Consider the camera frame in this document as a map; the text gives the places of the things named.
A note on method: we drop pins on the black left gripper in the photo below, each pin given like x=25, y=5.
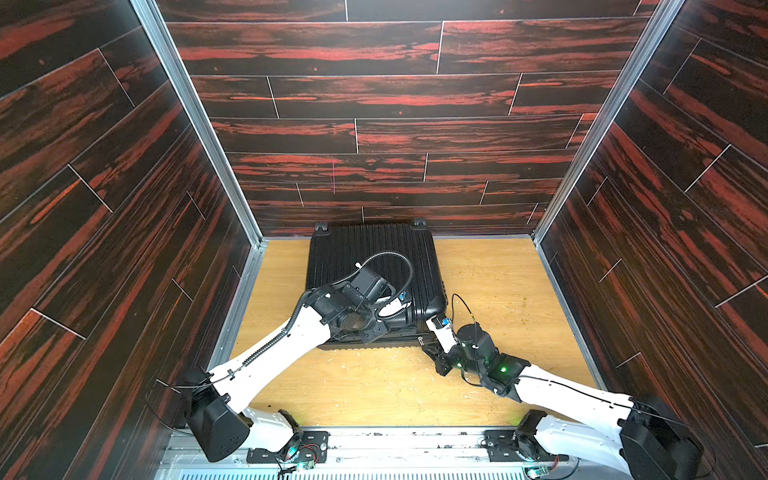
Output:
x=379, y=330

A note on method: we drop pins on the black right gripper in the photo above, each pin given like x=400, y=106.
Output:
x=442, y=357

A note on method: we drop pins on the black hard-shell suitcase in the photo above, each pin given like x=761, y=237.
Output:
x=336, y=250

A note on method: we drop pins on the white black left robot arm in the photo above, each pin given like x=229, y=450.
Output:
x=217, y=400

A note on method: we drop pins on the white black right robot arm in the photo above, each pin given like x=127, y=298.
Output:
x=641, y=438

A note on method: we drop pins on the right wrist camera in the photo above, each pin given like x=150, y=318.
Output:
x=442, y=328

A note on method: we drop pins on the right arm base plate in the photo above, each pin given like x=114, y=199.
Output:
x=510, y=446

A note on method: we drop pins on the aluminium front frame rail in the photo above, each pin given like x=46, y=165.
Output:
x=380, y=453

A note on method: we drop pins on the aluminium left floor rail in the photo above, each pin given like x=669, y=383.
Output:
x=226, y=315

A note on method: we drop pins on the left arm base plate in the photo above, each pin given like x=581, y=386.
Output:
x=311, y=449

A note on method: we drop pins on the aluminium left corner post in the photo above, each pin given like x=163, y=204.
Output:
x=160, y=38

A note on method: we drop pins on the aluminium corner post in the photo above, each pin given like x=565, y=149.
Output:
x=160, y=38
x=648, y=42

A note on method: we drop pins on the aluminium right corner post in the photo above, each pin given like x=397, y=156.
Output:
x=648, y=42

